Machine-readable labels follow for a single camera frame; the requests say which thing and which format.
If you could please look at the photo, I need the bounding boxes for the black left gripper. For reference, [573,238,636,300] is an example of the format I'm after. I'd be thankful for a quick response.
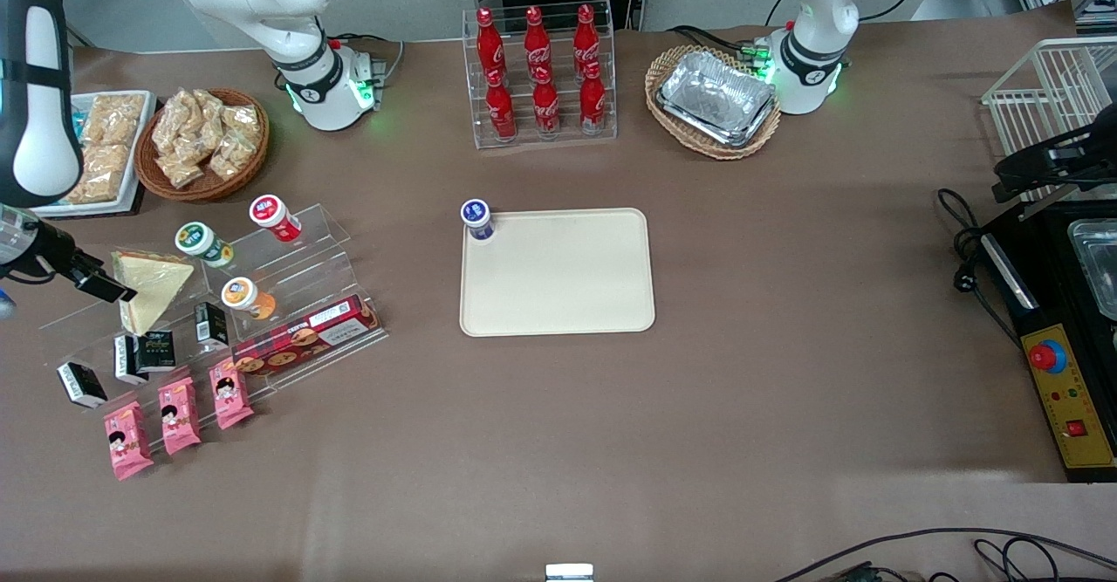
[991,122,1117,204]

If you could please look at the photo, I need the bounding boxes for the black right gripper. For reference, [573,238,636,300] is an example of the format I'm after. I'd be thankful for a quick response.
[26,221,139,305]

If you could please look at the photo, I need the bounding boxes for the triangular sandwich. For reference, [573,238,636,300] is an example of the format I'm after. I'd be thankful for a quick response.
[110,250,195,337]

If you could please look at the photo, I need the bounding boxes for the aluminium foil tray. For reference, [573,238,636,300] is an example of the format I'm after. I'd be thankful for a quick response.
[663,50,776,134]
[656,85,778,148]

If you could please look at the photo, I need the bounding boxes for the beige plastic tray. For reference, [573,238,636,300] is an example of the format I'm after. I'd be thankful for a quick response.
[459,208,656,338]

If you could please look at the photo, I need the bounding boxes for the small black white carton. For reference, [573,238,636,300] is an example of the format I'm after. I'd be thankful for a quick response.
[194,301,230,346]
[57,361,108,409]
[113,334,149,386]

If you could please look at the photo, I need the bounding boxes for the steel pan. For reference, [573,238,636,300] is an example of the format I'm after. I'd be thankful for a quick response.
[1066,218,1117,321]

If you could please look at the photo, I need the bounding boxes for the green lid cup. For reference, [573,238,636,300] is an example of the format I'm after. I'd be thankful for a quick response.
[175,222,235,269]

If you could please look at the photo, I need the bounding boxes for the flat pack of crackers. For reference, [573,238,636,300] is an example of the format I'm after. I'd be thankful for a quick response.
[83,93,147,147]
[65,141,137,206]

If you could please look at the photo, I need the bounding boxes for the black appliance yellow panel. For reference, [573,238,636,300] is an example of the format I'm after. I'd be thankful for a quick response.
[977,201,1117,484]

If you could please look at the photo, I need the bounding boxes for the orange lid cup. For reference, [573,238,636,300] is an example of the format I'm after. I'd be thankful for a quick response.
[221,277,278,321]

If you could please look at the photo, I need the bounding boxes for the clear bag of snacks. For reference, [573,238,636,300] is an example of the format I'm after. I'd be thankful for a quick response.
[157,151,207,190]
[153,91,198,155]
[208,133,259,183]
[223,104,263,142]
[192,89,230,151]

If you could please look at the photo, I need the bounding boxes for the dark brown wicker basket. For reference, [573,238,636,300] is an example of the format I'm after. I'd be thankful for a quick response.
[135,87,271,204]

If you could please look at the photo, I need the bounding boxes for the pink snack packet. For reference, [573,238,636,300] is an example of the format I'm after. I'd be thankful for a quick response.
[209,358,255,430]
[158,377,202,455]
[104,401,154,481]

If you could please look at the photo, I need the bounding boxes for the white rectangular dish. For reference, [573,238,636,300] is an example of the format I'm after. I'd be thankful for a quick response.
[31,91,158,216]

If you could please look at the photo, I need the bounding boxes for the red emergency stop knob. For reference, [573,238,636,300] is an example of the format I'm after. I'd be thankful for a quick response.
[1028,338,1068,375]

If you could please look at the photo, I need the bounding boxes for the red lid cup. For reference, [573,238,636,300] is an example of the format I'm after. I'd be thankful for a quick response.
[250,195,304,243]

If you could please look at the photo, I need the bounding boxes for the clear acrylic stepped display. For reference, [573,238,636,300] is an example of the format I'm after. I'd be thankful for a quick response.
[38,203,389,456]

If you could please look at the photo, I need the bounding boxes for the red cookie box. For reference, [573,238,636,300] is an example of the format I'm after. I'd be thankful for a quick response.
[231,296,382,377]

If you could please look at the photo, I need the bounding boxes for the light wicker basket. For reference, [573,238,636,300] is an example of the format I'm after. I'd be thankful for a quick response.
[645,45,783,161]

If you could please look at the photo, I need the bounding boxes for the blue lid cup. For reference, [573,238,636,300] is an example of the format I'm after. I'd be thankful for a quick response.
[460,199,497,243]

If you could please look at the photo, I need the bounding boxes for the red cola bottle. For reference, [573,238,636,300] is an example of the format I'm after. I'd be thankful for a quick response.
[485,69,517,140]
[532,67,561,136]
[579,61,607,134]
[524,6,552,77]
[572,3,601,72]
[476,8,507,77]

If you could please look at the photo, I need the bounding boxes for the clear acrylic bottle rack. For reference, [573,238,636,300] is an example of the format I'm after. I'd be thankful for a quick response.
[463,0,618,150]

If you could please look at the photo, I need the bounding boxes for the white wire basket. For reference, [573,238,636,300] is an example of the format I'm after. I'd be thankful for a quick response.
[982,37,1117,218]

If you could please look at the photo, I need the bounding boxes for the steel handle bar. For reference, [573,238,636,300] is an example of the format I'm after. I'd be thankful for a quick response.
[982,231,1041,311]

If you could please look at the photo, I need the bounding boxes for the black power cable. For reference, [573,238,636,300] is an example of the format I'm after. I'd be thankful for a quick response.
[936,188,1022,347]

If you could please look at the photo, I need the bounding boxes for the cables at right arm base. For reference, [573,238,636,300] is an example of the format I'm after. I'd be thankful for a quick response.
[330,32,407,87]

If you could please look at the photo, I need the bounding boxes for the cables at arm base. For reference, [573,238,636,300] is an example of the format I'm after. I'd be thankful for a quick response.
[668,24,773,70]
[330,32,407,87]

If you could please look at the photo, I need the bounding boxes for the long black cable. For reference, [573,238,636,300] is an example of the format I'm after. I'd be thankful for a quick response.
[772,527,1117,582]

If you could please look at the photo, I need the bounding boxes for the cables at left arm base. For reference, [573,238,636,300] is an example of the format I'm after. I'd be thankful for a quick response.
[668,24,773,70]

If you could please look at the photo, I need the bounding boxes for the looped black cable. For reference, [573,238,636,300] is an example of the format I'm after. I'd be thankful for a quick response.
[973,537,1061,582]

